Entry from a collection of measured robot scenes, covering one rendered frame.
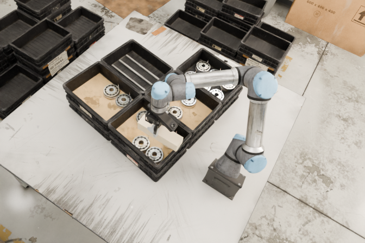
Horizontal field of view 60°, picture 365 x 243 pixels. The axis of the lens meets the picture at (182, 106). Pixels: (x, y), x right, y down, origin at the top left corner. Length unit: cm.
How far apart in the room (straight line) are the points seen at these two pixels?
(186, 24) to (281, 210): 204
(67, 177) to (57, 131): 32
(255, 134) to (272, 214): 130
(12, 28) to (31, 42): 39
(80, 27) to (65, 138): 142
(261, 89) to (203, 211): 81
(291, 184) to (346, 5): 222
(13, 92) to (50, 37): 56
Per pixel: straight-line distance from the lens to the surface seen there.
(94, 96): 209
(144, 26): 272
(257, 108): 155
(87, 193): 193
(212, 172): 182
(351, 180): 327
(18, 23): 339
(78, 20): 331
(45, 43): 297
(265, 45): 314
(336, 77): 396
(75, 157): 203
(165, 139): 159
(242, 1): 355
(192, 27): 344
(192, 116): 201
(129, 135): 192
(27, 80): 302
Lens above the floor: 250
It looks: 54 degrees down
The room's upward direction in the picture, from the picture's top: 11 degrees clockwise
